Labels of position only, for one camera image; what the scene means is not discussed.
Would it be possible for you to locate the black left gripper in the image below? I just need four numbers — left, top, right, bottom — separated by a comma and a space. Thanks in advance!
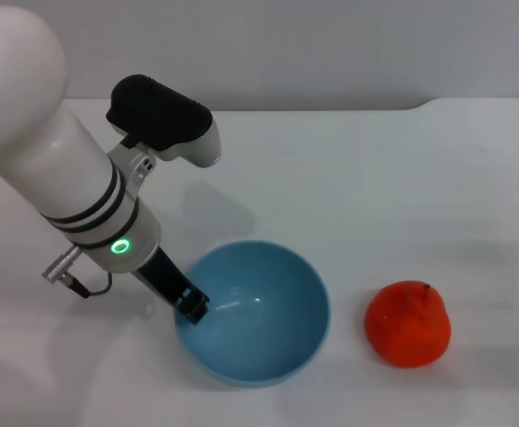
135, 246, 211, 325

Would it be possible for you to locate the orange toy fruit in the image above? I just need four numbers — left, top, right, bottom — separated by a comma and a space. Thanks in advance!
364, 279, 454, 370

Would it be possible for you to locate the left arm connector cable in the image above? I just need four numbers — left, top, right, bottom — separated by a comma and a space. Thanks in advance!
41, 247, 114, 299

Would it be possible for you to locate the blue ceramic bowl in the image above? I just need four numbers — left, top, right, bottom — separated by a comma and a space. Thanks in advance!
173, 239, 332, 387

